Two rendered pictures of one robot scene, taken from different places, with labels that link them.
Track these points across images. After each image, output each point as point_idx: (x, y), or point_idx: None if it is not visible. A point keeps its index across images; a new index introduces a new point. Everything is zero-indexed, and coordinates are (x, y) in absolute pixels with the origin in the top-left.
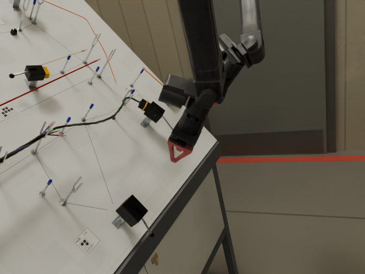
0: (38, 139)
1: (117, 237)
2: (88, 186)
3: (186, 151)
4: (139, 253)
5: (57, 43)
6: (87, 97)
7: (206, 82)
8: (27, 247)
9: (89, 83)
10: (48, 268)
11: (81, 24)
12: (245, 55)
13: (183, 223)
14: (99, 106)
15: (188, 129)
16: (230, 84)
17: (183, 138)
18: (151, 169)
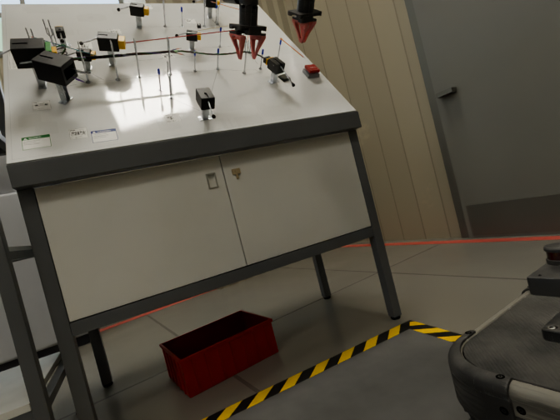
0: (164, 52)
1: (196, 124)
2: (194, 97)
3: (237, 37)
4: (208, 139)
5: (227, 34)
6: (230, 60)
7: None
8: (134, 106)
9: None
10: (138, 117)
11: None
12: None
13: (287, 168)
14: (237, 66)
15: (241, 18)
16: (310, 2)
17: (235, 24)
18: (257, 105)
